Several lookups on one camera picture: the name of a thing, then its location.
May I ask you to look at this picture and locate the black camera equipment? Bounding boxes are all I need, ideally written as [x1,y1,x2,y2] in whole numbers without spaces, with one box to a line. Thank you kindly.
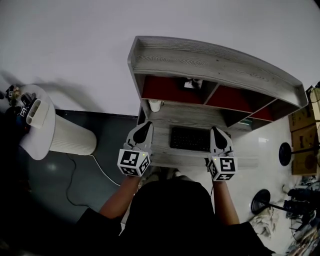
[283,184,320,221]

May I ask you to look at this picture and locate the person's left forearm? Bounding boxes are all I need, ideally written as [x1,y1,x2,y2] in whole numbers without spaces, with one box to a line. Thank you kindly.
[99,174,141,221]

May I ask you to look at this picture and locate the black picture frame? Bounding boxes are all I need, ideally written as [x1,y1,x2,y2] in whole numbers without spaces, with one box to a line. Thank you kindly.
[181,77,203,90]

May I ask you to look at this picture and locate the pile of electronic devices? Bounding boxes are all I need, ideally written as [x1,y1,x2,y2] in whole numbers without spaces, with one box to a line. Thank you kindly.
[4,84,37,131]

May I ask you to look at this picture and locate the black keyboard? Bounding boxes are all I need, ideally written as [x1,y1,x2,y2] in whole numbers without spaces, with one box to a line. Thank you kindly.
[169,126,211,152]

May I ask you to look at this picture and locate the person's right forearm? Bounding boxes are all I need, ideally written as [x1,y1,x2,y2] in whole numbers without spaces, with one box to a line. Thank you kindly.
[212,179,241,226]

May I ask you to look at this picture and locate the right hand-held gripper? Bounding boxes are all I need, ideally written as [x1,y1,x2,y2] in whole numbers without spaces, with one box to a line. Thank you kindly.
[206,126,238,182]

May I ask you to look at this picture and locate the black round-base stand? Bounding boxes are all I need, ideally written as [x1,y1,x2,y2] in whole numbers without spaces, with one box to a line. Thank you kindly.
[278,142,320,167]
[251,189,289,215]

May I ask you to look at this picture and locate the black power cable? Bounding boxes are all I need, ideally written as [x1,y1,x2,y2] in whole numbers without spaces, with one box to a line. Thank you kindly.
[65,152,101,207]

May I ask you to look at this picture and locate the white slotted holder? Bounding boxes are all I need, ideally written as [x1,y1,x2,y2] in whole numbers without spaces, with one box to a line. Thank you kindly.
[25,98,50,130]

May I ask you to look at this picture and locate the white power cable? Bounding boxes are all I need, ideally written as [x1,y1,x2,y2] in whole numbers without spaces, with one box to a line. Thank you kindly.
[89,154,122,186]

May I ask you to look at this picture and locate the person's black shirt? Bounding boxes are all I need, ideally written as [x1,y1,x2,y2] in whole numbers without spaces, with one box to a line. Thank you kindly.
[74,179,276,256]

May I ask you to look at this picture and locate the grey wooden desk with hutch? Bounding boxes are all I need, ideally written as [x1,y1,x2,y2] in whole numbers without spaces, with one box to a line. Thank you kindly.
[127,35,309,169]

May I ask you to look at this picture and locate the beige cloth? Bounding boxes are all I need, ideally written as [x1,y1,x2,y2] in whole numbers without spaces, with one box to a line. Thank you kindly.
[249,207,279,241]

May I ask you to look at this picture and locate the large cardboard box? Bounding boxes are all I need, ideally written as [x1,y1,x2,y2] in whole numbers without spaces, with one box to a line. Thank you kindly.
[288,86,320,176]

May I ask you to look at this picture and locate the tall white ribbed pedestal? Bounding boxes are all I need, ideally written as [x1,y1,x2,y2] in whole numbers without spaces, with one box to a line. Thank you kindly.
[19,83,98,161]

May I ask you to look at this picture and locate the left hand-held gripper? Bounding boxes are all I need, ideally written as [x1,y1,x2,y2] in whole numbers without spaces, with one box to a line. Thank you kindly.
[117,121,154,178]

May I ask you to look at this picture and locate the person's white shoe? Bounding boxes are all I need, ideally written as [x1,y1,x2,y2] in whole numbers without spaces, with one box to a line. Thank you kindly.
[171,168,189,181]

